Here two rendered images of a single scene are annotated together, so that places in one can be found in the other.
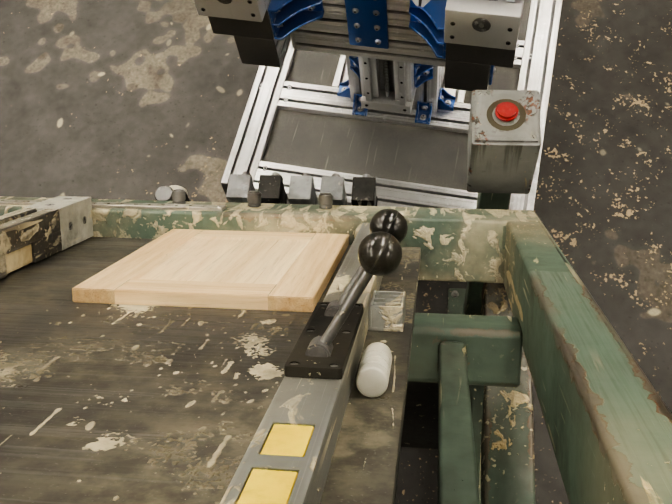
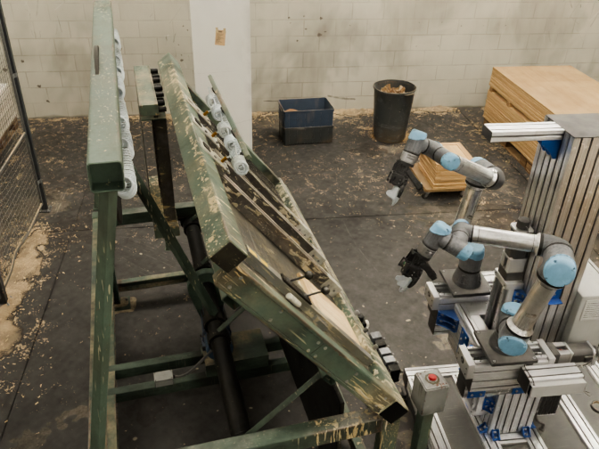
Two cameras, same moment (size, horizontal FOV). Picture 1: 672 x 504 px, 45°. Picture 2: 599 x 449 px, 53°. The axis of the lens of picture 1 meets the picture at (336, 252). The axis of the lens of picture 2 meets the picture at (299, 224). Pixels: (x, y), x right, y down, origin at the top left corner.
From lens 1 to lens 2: 2.03 m
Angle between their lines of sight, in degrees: 47
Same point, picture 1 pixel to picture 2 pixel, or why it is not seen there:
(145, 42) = not seen: hidden behind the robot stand
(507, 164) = (419, 392)
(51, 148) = (395, 322)
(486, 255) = not seen: hidden behind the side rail
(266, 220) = (357, 331)
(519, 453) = (316, 428)
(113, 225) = (338, 300)
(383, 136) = (463, 419)
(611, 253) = not seen: outside the picture
